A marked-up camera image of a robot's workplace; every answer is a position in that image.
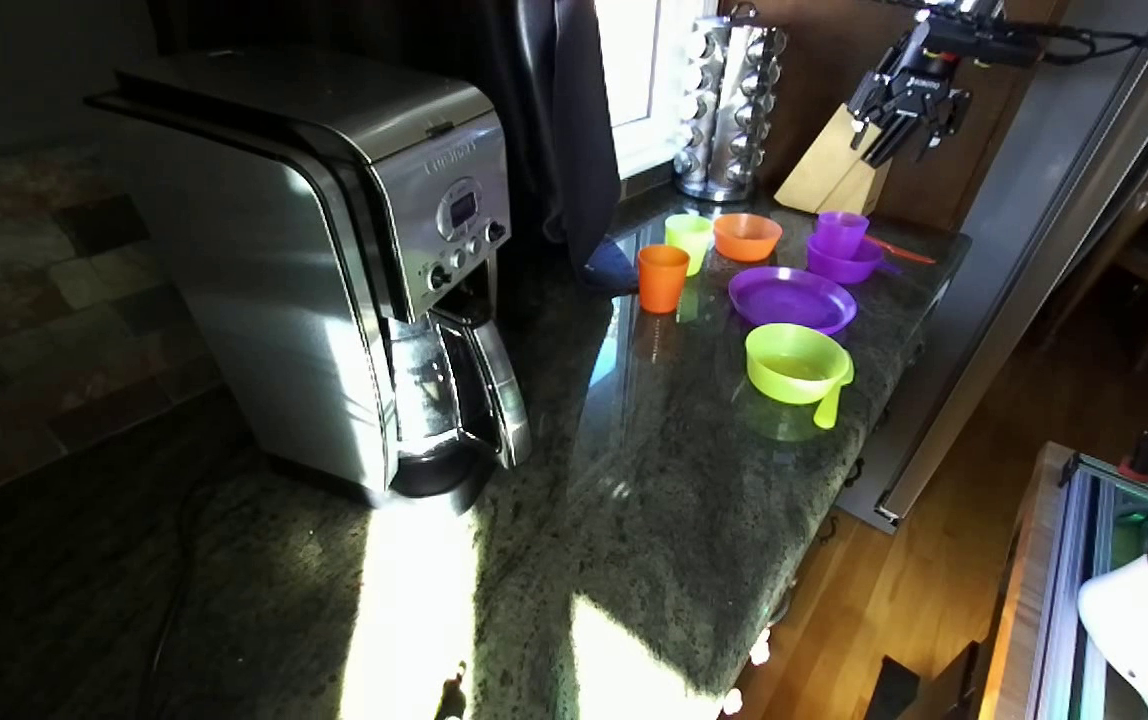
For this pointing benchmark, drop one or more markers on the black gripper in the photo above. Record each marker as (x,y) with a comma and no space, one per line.
(924,83)

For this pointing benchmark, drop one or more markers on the purple plastic cup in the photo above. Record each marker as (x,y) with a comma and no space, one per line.
(840,231)
(847,270)

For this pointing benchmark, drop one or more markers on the green plastic cup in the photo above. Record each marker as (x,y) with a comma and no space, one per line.
(689,243)

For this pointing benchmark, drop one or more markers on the orange plastic cup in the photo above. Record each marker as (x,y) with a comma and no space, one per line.
(661,282)

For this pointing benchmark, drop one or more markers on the wooden knife block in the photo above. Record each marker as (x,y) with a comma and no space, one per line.
(822,179)

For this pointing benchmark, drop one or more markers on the stainless steel refrigerator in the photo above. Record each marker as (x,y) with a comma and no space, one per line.
(1036,243)

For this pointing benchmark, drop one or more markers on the metal spice rack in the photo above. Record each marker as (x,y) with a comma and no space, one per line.
(728,105)

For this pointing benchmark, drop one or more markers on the orange plastic bowl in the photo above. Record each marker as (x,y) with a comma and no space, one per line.
(746,236)

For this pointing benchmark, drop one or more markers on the purple plastic plate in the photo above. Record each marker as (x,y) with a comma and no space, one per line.
(795,299)

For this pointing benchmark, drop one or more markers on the white framed window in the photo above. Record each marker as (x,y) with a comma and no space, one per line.
(654,64)

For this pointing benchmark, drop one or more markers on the green plastic bowl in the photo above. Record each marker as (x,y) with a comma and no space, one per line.
(796,363)

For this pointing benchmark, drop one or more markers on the grey storage bin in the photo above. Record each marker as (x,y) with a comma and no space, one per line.
(1045,603)

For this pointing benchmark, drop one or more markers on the stainless steel coffee maker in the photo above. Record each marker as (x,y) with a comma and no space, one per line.
(307,267)

